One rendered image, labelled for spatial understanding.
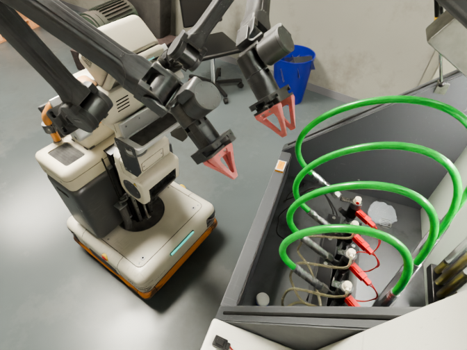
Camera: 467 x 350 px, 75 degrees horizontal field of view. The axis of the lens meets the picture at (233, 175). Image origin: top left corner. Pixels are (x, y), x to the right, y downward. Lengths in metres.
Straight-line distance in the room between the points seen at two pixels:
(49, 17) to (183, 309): 1.53
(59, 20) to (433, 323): 0.74
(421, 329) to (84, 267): 1.91
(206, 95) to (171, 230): 1.25
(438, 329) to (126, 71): 0.62
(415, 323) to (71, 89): 0.85
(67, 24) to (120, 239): 1.32
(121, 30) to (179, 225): 1.09
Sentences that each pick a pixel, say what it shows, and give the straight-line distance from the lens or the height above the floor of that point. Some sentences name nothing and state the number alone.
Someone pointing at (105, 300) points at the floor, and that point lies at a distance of 2.00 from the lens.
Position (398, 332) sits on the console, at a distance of 0.51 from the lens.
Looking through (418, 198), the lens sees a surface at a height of 1.34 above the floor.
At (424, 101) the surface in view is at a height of 1.43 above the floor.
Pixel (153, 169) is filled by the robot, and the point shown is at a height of 0.80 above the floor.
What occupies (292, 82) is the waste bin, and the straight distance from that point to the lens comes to 3.02.
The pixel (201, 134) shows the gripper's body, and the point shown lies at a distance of 0.66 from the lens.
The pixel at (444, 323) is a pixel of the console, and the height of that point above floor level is 1.37.
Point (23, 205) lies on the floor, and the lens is 2.66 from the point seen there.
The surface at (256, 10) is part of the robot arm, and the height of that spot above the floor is 1.48.
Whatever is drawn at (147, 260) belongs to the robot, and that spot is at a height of 0.28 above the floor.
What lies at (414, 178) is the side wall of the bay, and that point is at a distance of 1.22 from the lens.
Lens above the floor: 1.74
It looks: 46 degrees down
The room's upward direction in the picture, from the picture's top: straight up
